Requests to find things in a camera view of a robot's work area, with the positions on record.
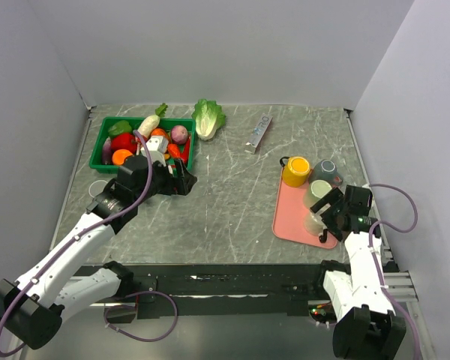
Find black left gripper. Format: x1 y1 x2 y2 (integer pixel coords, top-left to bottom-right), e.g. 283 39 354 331
134 157 197 204

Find cream mug black handle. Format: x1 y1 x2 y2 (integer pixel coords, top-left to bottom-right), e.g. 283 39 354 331
304 212 326 239

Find grey blue printed mug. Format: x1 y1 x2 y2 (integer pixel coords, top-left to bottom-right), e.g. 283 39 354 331
88 179 108 198

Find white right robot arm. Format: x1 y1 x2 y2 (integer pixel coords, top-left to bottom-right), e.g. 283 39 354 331
310 185 407 359

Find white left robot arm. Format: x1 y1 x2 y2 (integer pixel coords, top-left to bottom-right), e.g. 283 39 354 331
0 155 197 350

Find pale green mug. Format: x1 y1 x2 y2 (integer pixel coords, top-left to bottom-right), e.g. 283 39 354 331
303 179 332 208

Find dark grey mug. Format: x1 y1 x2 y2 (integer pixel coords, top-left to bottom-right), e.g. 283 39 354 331
309 160 344 187

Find yellow mug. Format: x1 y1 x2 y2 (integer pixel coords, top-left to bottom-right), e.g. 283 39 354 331
279 156 311 188

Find red chili pepper upright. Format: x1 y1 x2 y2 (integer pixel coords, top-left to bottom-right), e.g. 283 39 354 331
181 136 191 165

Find orange carrot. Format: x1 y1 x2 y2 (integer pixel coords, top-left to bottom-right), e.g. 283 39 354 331
167 143 182 159

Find pink plastic tray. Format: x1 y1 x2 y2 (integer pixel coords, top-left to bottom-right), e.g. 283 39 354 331
272 179 338 250

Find purple onion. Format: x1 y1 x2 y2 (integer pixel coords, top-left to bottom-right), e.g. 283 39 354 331
170 125 189 145

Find small orange pumpkin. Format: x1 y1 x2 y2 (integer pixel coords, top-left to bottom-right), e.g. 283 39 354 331
150 127 171 143

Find white daikon radish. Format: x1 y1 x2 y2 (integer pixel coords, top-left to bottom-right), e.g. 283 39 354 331
137 103 168 139

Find green lettuce head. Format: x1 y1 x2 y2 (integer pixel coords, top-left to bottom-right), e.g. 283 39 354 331
191 99 226 141

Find red bell pepper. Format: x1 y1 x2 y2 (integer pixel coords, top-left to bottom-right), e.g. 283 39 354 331
111 133 137 154

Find green bell pepper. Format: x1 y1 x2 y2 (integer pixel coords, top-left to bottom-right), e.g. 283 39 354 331
108 120 133 140

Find purple eggplant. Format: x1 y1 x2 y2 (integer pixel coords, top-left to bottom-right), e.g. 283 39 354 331
101 137 113 165

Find green plastic crate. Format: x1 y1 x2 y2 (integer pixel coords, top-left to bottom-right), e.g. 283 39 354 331
89 116 197 174

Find red white toothpaste box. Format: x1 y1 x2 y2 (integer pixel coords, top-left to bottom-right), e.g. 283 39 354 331
244 114 273 154

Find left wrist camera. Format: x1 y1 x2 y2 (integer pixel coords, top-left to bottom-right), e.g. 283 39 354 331
140 136 169 166

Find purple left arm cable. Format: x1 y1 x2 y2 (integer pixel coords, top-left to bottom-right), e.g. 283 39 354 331
0 129 154 358

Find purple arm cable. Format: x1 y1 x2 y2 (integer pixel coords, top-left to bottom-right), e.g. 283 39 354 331
363 182 423 360
0 129 154 358

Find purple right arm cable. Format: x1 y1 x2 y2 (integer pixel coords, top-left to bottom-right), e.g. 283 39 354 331
363 182 423 360

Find black front mounting rail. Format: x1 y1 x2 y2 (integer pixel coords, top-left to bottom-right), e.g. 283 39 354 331
92 260 329 320

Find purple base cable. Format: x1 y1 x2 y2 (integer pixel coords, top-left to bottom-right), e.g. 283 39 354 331
103 290 179 342

